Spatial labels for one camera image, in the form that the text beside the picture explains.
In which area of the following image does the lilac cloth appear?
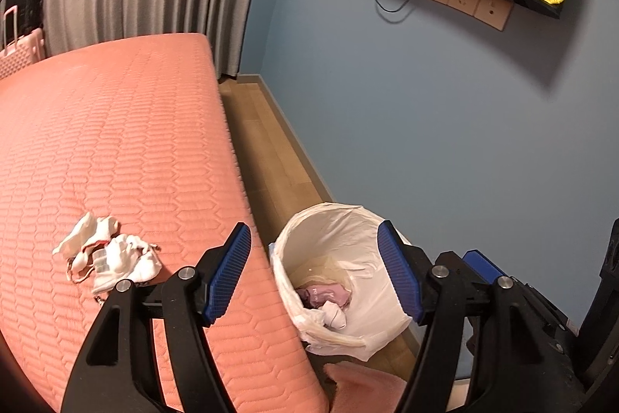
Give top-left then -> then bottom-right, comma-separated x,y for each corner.
296,283 -> 351,309

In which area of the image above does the white cloth bundle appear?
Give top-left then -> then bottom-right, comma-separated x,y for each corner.
51,212 -> 162,305

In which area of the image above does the trash bin with white bag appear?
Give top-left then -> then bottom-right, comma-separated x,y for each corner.
270,202 -> 411,362

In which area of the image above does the pink quilted mattress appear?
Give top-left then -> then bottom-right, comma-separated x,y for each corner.
0,31 -> 332,413

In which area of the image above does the pink suitcase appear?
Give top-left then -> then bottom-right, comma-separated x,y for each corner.
0,5 -> 46,80

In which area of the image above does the beige wall socket panel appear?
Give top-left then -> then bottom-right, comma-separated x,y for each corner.
432,0 -> 513,31

